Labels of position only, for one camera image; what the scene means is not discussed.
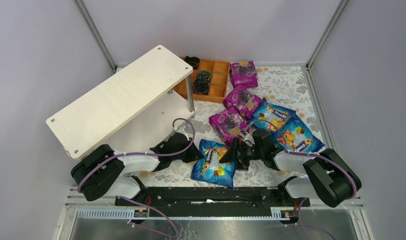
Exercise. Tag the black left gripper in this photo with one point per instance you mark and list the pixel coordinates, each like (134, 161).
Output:
(186, 149)

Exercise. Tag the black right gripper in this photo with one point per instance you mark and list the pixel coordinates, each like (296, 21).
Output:
(241, 154)

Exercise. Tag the blue candy bag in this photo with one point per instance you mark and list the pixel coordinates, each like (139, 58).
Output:
(209, 169)
(297, 137)
(270, 114)

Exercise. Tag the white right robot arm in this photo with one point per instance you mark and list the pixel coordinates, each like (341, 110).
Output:
(328, 177)

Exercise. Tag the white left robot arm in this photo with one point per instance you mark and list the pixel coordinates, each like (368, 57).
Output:
(103, 173)

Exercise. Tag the purple candy bag near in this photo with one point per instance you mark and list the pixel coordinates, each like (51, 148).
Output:
(228, 124)

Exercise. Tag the purple candy bag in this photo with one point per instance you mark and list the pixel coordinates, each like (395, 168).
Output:
(243, 101)
(228, 124)
(243, 73)

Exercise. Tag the purple candy bag middle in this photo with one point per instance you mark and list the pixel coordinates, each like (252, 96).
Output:
(243, 101)

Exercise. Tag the white wooden two-tier shelf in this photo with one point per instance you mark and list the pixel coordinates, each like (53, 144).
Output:
(131, 111)

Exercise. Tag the purple candy bag far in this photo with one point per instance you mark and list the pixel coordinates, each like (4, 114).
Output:
(243, 73)

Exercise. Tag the black coiled item bottom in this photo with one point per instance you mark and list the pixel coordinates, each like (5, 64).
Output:
(201, 87)

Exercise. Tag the black coiled item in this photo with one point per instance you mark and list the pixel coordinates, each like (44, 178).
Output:
(201, 87)
(193, 61)
(204, 75)

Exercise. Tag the orange wooden compartment tray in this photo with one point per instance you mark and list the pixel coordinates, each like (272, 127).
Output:
(218, 84)

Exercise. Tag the black coiled item middle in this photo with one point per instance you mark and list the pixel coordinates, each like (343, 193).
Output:
(204, 75)

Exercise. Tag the floral patterned table mat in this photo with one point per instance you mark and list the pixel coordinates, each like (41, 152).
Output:
(286, 86)

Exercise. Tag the black coiled item top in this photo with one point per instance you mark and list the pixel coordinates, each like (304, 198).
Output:
(193, 61)

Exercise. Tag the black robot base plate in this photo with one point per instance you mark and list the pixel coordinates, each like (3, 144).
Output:
(238, 199)

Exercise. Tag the slotted cable duct rail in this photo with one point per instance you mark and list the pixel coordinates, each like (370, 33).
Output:
(143, 214)

